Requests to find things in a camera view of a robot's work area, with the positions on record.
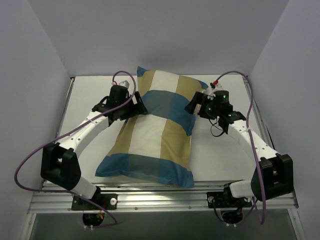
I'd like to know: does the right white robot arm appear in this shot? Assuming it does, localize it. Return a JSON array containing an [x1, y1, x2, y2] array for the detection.
[[184, 90, 294, 207]]

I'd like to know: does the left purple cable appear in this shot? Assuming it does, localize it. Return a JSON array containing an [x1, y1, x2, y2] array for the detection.
[[14, 71, 137, 229]]

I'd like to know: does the checked blue beige pillowcase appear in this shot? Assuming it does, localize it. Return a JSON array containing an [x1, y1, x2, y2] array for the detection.
[[95, 67, 208, 188]]

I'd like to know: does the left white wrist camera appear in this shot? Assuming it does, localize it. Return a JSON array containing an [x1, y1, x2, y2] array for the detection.
[[111, 80, 130, 89]]

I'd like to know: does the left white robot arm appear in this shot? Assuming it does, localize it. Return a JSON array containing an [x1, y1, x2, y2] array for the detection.
[[40, 85, 147, 210]]

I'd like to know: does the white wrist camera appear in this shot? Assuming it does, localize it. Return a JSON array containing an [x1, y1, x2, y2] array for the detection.
[[209, 80, 224, 97], [111, 80, 130, 89]]

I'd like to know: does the aluminium rail frame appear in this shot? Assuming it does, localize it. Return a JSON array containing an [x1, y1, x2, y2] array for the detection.
[[28, 74, 306, 240]]

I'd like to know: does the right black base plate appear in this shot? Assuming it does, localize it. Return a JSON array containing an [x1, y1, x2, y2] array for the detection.
[[206, 191, 252, 209]]

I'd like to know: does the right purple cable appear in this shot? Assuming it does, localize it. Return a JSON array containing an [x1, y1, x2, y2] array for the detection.
[[216, 71, 266, 225]]

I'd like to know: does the purple cable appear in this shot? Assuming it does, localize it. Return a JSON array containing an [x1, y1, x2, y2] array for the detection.
[[216, 71, 266, 225], [14, 71, 137, 229]]

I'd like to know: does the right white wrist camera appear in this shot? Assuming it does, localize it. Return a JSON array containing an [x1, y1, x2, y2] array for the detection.
[[209, 80, 224, 97]]

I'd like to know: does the thin black cable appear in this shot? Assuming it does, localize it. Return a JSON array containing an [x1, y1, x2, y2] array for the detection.
[[209, 115, 229, 138]]

